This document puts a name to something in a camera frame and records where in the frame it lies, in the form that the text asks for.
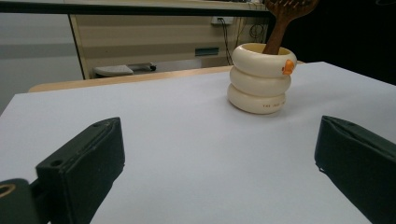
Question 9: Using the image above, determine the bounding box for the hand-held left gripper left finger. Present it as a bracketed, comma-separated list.
[35, 117, 126, 224]

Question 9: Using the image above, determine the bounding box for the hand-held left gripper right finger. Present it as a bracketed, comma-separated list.
[313, 115, 396, 224]

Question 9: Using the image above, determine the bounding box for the cream ringed duck holder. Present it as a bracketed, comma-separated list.
[226, 42, 298, 115]

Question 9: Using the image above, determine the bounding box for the wooden paddle hairbrush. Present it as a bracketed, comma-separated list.
[262, 0, 321, 56]

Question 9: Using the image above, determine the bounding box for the light wooden table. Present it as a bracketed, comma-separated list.
[27, 60, 306, 93]

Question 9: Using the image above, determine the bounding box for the grey chair base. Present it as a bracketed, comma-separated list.
[92, 63, 157, 78]

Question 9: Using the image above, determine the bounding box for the white table sheet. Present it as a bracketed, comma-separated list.
[0, 61, 396, 224]

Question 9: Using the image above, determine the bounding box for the black curtain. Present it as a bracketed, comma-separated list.
[267, 0, 396, 86]

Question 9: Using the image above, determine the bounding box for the beige wooden desk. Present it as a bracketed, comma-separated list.
[64, 0, 272, 80]

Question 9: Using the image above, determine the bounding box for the black horizontal bar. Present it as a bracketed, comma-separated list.
[0, 1, 270, 18]

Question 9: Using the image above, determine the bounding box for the dark desk label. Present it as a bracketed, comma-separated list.
[194, 47, 219, 57]

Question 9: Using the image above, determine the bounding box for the black hanging cable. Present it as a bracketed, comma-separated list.
[219, 18, 234, 66]

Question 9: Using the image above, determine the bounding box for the white wall socket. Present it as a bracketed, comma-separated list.
[210, 16, 234, 26]

